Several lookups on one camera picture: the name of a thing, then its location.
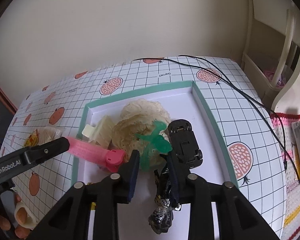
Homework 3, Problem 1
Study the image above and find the pomegranate grid tablecloth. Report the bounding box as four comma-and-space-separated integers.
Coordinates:
0, 56, 287, 236

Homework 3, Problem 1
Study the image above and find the person's hand below gripper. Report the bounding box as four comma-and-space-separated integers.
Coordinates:
0, 207, 31, 239

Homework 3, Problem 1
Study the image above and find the green translucent hair clip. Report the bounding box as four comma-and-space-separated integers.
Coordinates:
135, 120, 172, 171

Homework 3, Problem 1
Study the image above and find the black thin cable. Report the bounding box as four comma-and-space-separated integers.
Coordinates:
133, 55, 300, 196

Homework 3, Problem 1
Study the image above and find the pink crocheted mat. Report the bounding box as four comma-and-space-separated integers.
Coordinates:
270, 113, 300, 239

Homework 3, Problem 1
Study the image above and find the black toy car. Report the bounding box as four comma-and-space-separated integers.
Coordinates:
168, 119, 203, 169

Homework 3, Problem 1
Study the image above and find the black gold action figure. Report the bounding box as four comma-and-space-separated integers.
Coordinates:
148, 164, 181, 235

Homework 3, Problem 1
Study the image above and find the bag of white beads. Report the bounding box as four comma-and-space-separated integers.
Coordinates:
24, 126, 62, 147

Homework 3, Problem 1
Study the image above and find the white desktop organizer shelf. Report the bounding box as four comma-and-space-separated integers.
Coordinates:
241, 0, 300, 114

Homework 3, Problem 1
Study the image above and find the pink hair clip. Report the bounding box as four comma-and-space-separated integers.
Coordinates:
66, 137, 126, 173

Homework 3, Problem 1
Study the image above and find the cream lace scrunchie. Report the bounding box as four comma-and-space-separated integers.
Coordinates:
112, 99, 171, 169

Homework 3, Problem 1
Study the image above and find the teal rimmed white box lid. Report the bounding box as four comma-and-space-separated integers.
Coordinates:
77, 81, 237, 239

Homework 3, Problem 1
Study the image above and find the cream claw hair clip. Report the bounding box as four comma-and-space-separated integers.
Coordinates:
82, 115, 115, 149

